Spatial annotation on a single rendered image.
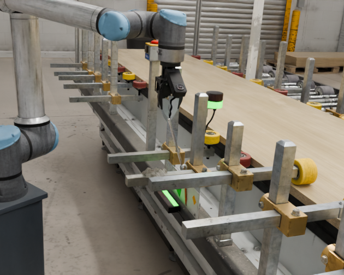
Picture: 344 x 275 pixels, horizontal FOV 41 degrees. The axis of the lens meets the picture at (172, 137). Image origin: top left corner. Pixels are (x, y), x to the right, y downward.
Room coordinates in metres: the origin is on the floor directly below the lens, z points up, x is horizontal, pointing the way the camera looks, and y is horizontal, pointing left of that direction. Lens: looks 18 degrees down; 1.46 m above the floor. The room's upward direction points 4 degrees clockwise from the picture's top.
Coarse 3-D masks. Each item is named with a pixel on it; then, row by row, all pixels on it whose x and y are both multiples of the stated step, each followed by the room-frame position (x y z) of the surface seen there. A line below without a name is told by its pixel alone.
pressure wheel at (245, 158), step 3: (243, 153) 1.53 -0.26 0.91; (246, 153) 1.53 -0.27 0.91; (240, 156) 1.50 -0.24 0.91; (243, 156) 1.51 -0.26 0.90; (246, 156) 1.50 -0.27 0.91; (249, 156) 1.50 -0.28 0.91; (240, 159) 1.47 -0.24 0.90; (243, 159) 1.47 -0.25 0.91; (246, 159) 1.48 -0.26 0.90; (249, 159) 1.48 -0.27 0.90; (240, 162) 1.47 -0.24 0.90; (243, 162) 1.47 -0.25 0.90; (246, 162) 1.48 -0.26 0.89; (249, 162) 1.49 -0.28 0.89; (243, 165) 1.47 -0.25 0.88; (246, 165) 1.48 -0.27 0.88; (249, 165) 1.49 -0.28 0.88
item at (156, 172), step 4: (148, 168) 1.40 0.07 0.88; (156, 168) 1.40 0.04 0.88; (144, 172) 1.39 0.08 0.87; (148, 172) 1.39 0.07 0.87; (152, 172) 1.39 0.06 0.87; (156, 172) 1.38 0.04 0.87; (160, 172) 1.39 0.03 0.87; (164, 172) 1.41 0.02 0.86; (148, 176) 1.36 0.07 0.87; (152, 176) 1.36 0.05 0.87; (156, 176) 1.37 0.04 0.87
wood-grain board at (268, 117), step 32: (128, 64) 3.27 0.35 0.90; (192, 64) 3.45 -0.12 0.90; (192, 96) 2.40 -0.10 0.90; (224, 96) 2.45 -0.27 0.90; (256, 96) 2.50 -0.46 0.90; (224, 128) 1.84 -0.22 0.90; (256, 128) 1.87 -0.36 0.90; (288, 128) 1.90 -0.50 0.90; (320, 128) 1.93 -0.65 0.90; (256, 160) 1.48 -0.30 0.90; (320, 160) 1.52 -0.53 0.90; (320, 192) 1.25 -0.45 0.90
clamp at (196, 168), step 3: (189, 159) 1.53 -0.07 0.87; (186, 162) 1.52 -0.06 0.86; (189, 162) 1.50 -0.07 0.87; (189, 165) 1.48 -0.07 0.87; (192, 165) 1.47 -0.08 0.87; (195, 165) 1.47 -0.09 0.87; (198, 165) 1.47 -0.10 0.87; (201, 165) 1.48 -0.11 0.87; (204, 165) 1.48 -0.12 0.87; (189, 168) 1.48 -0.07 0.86; (192, 168) 1.46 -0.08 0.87; (195, 168) 1.45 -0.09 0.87; (198, 168) 1.45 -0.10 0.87; (201, 168) 1.45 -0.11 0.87; (207, 168) 1.46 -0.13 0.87; (195, 171) 1.43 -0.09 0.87; (198, 171) 1.42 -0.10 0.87; (210, 171) 1.43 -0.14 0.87; (207, 186) 1.41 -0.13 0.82
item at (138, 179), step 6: (210, 168) 1.48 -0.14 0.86; (138, 174) 1.39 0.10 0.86; (168, 174) 1.40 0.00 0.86; (174, 174) 1.41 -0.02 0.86; (180, 174) 1.41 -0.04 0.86; (126, 180) 1.36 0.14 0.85; (132, 180) 1.35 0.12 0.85; (138, 180) 1.36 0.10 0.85; (144, 180) 1.37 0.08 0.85; (132, 186) 1.35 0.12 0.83
